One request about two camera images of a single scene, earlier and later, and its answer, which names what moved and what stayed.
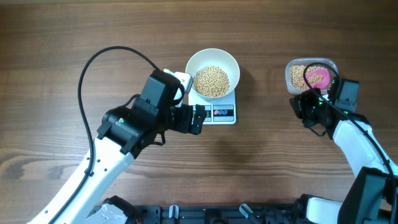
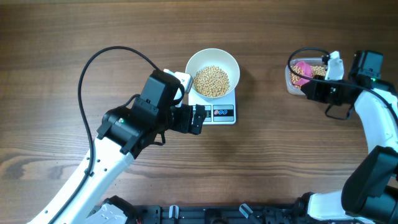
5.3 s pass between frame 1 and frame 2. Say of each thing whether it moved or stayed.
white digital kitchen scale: stayed
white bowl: stayed
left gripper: stayed
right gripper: moved
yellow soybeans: stayed
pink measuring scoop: moved
